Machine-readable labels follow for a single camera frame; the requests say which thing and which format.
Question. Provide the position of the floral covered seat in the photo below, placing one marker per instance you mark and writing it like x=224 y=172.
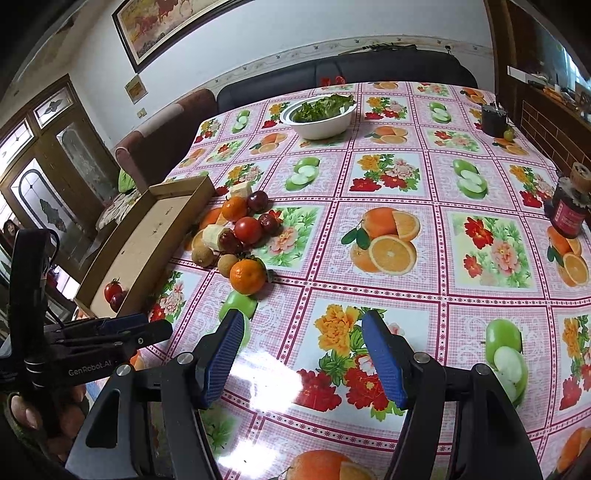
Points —
x=117 y=209

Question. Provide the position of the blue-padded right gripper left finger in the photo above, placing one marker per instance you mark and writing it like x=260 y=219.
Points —
x=190 y=383

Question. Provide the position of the small wall plaque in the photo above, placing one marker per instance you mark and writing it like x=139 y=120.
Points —
x=135 y=89

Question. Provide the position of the black leather sofa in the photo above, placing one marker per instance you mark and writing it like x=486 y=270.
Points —
x=406 y=63

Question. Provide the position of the peeled corn piece near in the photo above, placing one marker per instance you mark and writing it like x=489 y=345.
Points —
x=211 y=236

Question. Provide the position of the peeled corn piece far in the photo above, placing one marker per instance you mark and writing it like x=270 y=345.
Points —
x=242 y=190

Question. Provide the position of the maroon armchair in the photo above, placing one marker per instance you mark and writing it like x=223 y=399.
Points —
x=150 y=151

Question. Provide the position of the shallow cardboard box tray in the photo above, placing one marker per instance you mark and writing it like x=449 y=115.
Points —
x=137 y=251

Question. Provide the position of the wooden door with glass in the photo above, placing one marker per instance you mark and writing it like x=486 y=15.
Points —
x=56 y=172

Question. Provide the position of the framed wall painting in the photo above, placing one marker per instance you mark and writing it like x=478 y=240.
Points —
x=147 y=28

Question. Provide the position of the left hand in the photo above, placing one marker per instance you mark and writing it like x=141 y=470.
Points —
x=50 y=430

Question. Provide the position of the mandarin orange far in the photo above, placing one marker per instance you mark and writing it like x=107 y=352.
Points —
x=234 y=208

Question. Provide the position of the large red tomato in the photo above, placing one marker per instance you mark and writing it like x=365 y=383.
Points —
x=248 y=230

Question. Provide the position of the dark red plum far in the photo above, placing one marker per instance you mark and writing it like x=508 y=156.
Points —
x=258 y=202

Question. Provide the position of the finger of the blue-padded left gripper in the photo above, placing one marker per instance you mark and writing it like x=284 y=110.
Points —
x=138 y=340
x=121 y=320

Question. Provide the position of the wooden side cabinet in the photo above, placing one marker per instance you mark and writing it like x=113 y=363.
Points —
x=519 y=41

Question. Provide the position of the black cup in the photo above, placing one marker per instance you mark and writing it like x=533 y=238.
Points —
x=494 y=120

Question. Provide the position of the red-label jam jar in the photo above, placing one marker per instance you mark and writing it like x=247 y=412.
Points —
x=570 y=203

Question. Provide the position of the red jujube date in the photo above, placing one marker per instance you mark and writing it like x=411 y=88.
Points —
x=227 y=242

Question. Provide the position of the dark plum in box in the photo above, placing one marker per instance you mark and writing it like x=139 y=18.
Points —
x=117 y=300

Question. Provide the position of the green leafy salad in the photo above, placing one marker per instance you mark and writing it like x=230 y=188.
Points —
x=322 y=109

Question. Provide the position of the red item on sofa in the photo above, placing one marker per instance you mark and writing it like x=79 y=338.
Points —
x=338 y=80

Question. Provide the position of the peeled corn piece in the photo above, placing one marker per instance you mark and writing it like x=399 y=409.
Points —
x=211 y=236
x=242 y=190

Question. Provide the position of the dark red jujube right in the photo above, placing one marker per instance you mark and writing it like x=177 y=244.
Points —
x=270 y=223

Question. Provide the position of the green cushion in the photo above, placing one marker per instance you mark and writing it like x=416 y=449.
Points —
x=125 y=182

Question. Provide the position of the fruit-print pink tablecloth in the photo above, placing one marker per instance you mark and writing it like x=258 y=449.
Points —
x=412 y=212

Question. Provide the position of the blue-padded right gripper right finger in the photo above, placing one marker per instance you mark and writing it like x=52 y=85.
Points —
x=415 y=382

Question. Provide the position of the mandarin orange with leaf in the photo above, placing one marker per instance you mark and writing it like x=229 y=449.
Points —
x=249 y=275

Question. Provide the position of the stemmed tomato in box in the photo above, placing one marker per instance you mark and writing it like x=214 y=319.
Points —
x=111 y=289

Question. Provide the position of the white bowl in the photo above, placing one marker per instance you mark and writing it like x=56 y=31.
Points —
x=320 y=130

